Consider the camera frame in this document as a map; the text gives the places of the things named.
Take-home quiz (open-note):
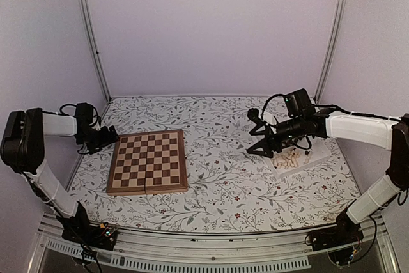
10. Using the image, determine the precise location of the pile of white chess pieces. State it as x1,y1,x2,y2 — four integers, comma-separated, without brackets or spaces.
272,148,301,170

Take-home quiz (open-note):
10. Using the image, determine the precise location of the right wrist cable loop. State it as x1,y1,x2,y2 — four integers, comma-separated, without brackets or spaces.
260,93,288,127

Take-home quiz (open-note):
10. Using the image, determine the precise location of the right aluminium frame post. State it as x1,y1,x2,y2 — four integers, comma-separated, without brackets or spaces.
314,0,347,102

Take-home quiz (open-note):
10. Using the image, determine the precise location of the white divided tray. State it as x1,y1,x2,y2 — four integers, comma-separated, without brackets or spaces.
247,114,330,178

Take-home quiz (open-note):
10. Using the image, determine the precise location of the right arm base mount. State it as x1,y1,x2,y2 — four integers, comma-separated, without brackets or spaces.
305,217,364,266

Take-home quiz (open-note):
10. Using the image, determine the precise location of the left aluminium frame post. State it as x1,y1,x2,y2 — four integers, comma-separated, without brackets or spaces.
78,0,112,102

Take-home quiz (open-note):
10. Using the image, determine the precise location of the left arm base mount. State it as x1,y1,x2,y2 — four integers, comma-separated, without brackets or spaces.
59,219,118,251

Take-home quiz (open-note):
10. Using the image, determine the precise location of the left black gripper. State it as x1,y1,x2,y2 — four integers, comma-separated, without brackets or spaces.
76,125,121,155

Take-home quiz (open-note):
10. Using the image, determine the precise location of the aluminium frame post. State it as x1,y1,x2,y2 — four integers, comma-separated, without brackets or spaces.
78,0,112,102
314,0,347,102

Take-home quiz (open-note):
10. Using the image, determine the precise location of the front aluminium rail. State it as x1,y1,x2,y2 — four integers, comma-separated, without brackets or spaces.
28,214,403,272

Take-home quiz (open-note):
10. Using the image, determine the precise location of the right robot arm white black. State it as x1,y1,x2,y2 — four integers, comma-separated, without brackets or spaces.
247,88,408,245

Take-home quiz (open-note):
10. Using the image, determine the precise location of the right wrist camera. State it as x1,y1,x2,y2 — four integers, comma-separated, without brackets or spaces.
247,108,260,123

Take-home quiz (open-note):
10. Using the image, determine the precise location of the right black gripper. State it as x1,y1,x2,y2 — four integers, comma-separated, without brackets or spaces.
247,116,304,159

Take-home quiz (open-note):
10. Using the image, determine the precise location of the floral table mat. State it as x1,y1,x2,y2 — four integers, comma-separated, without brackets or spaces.
70,97,359,233

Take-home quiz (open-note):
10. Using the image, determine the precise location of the wooden chess board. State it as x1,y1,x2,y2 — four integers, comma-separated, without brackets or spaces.
106,130,188,196

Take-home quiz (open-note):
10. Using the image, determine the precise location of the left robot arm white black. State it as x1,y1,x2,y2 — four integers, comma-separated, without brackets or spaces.
1,102,119,244

